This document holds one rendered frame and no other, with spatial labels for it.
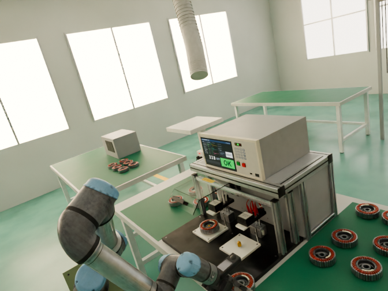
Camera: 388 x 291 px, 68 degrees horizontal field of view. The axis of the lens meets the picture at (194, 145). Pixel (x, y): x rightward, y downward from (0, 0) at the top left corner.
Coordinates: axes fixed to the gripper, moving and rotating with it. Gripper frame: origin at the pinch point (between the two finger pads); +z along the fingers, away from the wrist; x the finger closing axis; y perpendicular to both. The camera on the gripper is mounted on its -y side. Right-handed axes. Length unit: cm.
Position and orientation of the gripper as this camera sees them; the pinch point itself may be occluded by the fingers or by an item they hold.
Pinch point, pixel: (242, 284)
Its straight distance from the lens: 133.8
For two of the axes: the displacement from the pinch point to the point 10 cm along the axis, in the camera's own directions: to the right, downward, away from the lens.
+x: 5.9, 1.2, -8.0
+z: 6.3, 5.4, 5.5
